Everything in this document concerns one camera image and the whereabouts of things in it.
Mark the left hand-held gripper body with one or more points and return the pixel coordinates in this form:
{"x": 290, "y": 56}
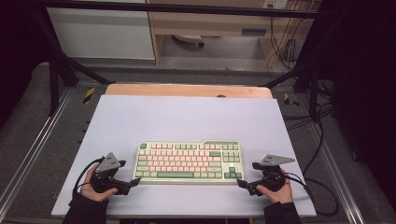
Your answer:
{"x": 106, "y": 165}

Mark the green and pink keyboard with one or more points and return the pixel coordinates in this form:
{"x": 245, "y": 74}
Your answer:
{"x": 186, "y": 161}

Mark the person's right hand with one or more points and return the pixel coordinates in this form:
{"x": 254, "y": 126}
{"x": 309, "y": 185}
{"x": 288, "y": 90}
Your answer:
{"x": 280, "y": 196}

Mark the light wooden desk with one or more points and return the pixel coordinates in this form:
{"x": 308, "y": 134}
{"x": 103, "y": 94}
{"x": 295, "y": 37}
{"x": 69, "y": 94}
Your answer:
{"x": 202, "y": 25}

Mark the white cabinet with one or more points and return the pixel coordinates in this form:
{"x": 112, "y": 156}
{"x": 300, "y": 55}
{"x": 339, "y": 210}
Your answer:
{"x": 99, "y": 34}

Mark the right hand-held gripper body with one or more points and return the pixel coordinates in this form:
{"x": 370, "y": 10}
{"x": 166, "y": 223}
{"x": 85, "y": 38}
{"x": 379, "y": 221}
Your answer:
{"x": 274, "y": 177}

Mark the white chair base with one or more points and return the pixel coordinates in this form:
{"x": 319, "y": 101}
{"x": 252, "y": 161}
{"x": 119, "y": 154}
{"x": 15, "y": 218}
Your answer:
{"x": 188, "y": 39}

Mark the black metal frame stand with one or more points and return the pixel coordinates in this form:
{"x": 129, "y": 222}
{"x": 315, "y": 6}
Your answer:
{"x": 53, "y": 87}
{"x": 314, "y": 93}

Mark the white table board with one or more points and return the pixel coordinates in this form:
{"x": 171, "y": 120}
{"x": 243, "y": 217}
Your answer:
{"x": 186, "y": 121}

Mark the person's left hand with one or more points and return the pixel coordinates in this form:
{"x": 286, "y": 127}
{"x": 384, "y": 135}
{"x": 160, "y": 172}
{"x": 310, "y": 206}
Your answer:
{"x": 93, "y": 196}

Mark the wooden table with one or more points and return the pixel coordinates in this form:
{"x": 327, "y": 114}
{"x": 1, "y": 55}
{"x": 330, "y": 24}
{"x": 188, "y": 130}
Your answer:
{"x": 186, "y": 90}

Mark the white wall socket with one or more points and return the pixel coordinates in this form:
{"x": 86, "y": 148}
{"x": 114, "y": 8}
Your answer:
{"x": 275, "y": 3}

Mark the black curtain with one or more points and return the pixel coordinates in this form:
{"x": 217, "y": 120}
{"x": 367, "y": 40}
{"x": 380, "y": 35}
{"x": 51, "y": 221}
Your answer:
{"x": 18, "y": 46}
{"x": 367, "y": 77}

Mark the black metal crossbar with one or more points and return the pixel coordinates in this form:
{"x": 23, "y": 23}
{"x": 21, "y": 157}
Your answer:
{"x": 186, "y": 8}

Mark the aluminium floor rail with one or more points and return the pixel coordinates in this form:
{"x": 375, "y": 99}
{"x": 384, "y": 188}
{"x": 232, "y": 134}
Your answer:
{"x": 339, "y": 174}
{"x": 34, "y": 149}

